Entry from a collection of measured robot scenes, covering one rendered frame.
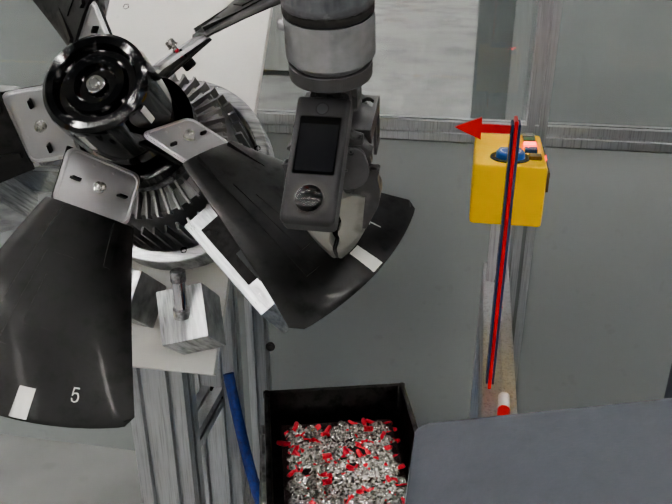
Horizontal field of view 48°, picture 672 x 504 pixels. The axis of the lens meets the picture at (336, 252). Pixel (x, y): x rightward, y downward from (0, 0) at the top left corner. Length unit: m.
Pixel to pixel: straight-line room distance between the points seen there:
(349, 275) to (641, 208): 0.97
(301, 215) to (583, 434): 0.39
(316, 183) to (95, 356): 0.35
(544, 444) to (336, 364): 1.58
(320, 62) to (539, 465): 0.43
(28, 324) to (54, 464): 1.45
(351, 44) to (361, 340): 1.23
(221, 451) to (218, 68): 0.75
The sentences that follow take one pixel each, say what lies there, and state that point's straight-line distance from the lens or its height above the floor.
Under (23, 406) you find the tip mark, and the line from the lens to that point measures 0.84.
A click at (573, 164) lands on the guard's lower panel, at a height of 0.92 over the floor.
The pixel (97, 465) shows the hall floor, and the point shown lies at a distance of 2.23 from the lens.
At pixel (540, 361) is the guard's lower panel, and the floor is 0.46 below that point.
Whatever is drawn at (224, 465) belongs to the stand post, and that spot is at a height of 0.39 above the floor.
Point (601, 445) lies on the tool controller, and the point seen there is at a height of 1.24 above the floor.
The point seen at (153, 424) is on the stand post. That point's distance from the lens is 1.22.
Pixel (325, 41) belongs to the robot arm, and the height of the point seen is 1.30.
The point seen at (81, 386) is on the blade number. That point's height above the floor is 0.93.
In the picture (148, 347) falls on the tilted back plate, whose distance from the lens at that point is 1.04.
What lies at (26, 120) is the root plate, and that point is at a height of 1.17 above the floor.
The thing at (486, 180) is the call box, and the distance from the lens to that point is 1.06.
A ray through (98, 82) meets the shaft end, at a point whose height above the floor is 1.22.
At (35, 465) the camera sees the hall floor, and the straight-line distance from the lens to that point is 2.29.
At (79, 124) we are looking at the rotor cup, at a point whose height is 1.19.
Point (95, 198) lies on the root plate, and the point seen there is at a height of 1.10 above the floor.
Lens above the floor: 1.39
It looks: 25 degrees down
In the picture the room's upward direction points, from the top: straight up
